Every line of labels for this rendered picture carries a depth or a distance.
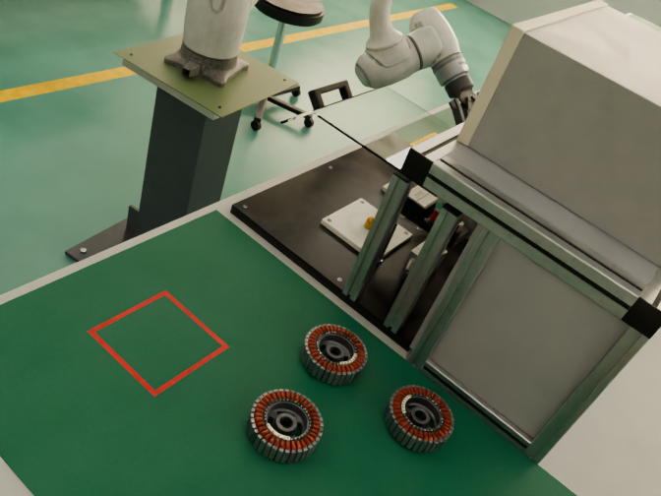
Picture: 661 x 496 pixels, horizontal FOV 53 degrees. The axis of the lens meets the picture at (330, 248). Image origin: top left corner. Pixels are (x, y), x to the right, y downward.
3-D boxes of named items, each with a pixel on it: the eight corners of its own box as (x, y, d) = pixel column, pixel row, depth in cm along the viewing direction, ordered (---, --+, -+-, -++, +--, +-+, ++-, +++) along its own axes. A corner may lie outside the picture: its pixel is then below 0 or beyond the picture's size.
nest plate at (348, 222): (320, 223, 140) (322, 218, 140) (359, 202, 151) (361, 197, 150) (374, 264, 135) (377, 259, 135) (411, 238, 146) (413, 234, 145)
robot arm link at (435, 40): (457, 60, 188) (417, 80, 186) (433, 13, 188) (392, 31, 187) (468, 46, 177) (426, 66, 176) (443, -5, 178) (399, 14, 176)
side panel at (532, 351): (406, 361, 120) (482, 226, 101) (414, 353, 122) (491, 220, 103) (537, 465, 111) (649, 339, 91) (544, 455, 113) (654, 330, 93)
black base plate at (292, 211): (229, 212, 138) (231, 204, 136) (390, 139, 184) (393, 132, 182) (407, 352, 122) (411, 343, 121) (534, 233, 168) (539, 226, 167)
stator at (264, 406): (270, 389, 106) (275, 375, 104) (329, 426, 104) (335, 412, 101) (231, 437, 97) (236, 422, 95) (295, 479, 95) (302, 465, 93)
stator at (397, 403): (451, 415, 113) (460, 403, 111) (439, 465, 104) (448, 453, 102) (392, 386, 114) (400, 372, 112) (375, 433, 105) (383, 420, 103)
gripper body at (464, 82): (457, 74, 176) (473, 105, 176) (474, 71, 182) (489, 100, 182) (437, 89, 181) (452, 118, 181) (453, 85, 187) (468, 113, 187)
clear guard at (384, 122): (279, 123, 119) (287, 93, 116) (354, 97, 137) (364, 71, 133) (423, 222, 108) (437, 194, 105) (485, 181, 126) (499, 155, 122)
